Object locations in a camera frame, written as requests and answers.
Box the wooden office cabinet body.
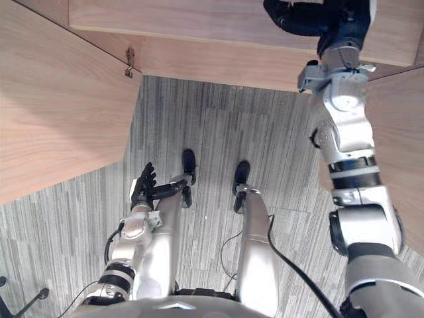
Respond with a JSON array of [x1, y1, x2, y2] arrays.
[[68, 0, 424, 94]]

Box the wooden cabinet door with hinge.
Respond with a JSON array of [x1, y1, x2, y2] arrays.
[[0, 0, 144, 205]]

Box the black chair base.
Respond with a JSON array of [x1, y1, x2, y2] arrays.
[[0, 276, 50, 318]]

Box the thick black cable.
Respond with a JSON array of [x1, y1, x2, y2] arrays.
[[266, 214, 344, 318]]

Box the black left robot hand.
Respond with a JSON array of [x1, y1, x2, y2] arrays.
[[129, 162, 182, 210]]

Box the dark right robot foot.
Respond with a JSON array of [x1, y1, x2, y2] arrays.
[[233, 160, 252, 185]]

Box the silver robot leg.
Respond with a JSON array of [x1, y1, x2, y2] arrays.
[[136, 172, 193, 299], [231, 184, 282, 317]]

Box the silver robot torso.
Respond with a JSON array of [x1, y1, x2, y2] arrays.
[[71, 288, 276, 318]]

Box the thin black cable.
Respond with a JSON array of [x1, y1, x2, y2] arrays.
[[221, 230, 244, 290]]

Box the metal cabinet door hinge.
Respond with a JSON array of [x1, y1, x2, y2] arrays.
[[124, 47, 136, 80]]

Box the silver left robot leg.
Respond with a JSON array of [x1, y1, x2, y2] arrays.
[[136, 172, 193, 299]]

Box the dark robot foot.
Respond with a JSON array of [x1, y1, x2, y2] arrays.
[[233, 160, 252, 185], [182, 148, 197, 176]]

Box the dark left robot foot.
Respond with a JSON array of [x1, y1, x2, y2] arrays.
[[182, 148, 197, 176]]

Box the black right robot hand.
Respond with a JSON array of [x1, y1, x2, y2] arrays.
[[263, 0, 378, 56]]

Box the silver right robot leg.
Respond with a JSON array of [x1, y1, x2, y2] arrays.
[[231, 184, 282, 317]]

